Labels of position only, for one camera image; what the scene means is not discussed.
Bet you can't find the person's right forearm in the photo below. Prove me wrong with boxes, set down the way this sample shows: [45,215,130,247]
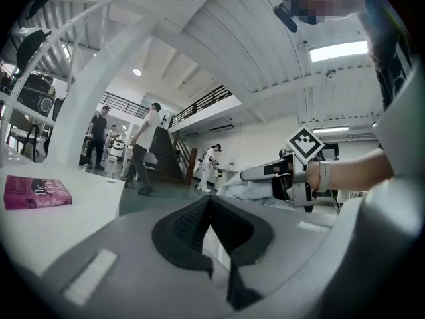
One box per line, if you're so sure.
[307,148,396,193]

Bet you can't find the dark staircase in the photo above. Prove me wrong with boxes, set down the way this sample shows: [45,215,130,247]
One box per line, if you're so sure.
[148,126,197,186]

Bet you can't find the rectangular ceiling light panel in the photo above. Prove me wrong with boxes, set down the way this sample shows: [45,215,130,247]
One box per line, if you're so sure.
[308,41,370,63]

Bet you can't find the light grey clothes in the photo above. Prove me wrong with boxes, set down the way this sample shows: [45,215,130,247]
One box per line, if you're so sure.
[215,173,336,227]

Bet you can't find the white square table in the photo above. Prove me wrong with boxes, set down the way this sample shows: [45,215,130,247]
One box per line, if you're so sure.
[0,163,126,278]

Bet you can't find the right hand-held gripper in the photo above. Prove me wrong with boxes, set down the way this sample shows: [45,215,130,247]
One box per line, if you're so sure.
[239,124,325,213]

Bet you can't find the black balcony railing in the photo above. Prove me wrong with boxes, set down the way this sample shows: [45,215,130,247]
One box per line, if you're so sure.
[99,84,234,128]

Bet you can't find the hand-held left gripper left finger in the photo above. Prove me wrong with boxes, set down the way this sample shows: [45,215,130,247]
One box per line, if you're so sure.
[42,196,230,319]

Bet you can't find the white metal shelf rack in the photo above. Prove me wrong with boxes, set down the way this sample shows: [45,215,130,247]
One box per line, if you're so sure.
[0,0,118,167]

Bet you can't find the black bag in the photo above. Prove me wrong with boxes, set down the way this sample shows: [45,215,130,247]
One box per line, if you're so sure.
[15,72,56,118]

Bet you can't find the white wristwatch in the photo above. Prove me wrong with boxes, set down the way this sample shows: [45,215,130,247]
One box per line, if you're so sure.
[315,159,332,193]

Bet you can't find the person's black printed shirt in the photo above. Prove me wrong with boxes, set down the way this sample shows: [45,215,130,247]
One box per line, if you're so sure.
[364,10,415,112]

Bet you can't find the pink book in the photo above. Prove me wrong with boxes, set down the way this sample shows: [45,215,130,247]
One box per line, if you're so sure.
[3,175,74,211]

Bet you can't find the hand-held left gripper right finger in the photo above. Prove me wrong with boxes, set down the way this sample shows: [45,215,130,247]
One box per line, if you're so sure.
[211,196,340,319]

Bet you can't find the white wall air conditioner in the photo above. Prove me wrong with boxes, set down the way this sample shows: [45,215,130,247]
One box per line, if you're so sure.
[208,123,236,134]

